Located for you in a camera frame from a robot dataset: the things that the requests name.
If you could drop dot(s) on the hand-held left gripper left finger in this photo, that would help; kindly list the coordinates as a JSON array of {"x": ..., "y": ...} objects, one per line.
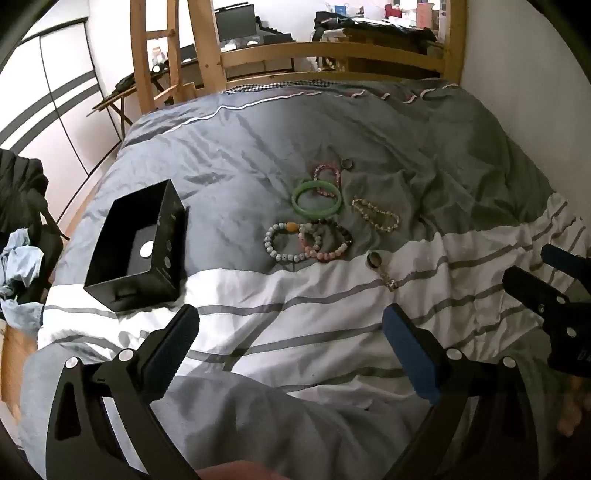
[{"x": 171, "y": 350}]

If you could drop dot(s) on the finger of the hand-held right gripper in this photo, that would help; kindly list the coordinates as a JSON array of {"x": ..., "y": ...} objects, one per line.
[
  {"x": 531, "y": 286},
  {"x": 568, "y": 264}
]

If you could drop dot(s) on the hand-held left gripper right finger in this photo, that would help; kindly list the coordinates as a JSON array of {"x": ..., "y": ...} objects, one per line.
[{"x": 406, "y": 346}]

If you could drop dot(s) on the black box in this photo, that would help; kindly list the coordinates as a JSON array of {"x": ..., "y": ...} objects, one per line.
[{"x": 161, "y": 240}]

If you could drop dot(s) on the green jade bangle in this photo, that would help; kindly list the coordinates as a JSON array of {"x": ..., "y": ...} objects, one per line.
[{"x": 318, "y": 213}]

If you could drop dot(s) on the person's right hand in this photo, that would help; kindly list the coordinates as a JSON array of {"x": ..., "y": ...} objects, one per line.
[{"x": 577, "y": 406}]

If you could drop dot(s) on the light blue cloth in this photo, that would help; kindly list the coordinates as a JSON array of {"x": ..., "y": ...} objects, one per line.
[{"x": 18, "y": 258}]

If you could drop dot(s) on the dark jacket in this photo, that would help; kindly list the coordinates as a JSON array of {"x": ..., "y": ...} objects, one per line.
[{"x": 18, "y": 184}]

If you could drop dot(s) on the grey and white striped duvet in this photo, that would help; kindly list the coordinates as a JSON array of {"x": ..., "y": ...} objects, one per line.
[{"x": 277, "y": 138}]

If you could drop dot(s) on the dark folding tray table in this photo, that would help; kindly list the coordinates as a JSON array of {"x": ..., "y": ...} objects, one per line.
[{"x": 115, "y": 97}]

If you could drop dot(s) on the checkered bed sheet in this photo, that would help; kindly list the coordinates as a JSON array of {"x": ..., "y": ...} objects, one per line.
[{"x": 258, "y": 86}]

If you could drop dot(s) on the white wardrobe with grey stripes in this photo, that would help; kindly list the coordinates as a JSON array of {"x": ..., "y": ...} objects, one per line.
[{"x": 46, "y": 92}]

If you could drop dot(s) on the wooden ladder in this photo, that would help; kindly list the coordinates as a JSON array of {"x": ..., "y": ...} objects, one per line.
[{"x": 207, "y": 46}]

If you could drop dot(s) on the black monitor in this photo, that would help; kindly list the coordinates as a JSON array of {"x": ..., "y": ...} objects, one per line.
[{"x": 235, "y": 23}]

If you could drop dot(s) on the wooden bed frame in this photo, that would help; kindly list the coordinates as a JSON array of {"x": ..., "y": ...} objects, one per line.
[{"x": 369, "y": 53}]

